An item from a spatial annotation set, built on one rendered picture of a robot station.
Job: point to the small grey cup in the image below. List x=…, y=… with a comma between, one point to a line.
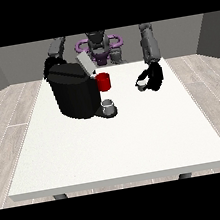
x=108, y=106

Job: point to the black coffee machine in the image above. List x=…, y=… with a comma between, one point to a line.
x=73, y=91

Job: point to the small grey coffee pod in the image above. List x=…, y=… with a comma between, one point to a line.
x=141, y=83

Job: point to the grey robot trunk purple rings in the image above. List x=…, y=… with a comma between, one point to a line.
x=100, y=49

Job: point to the pale grey machine lid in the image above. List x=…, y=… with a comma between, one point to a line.
x=85, y=62

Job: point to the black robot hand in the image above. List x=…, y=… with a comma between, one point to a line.
x=51, y=64
x=154, y=75

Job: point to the red pod holder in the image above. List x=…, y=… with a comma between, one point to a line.
x=103, y=81

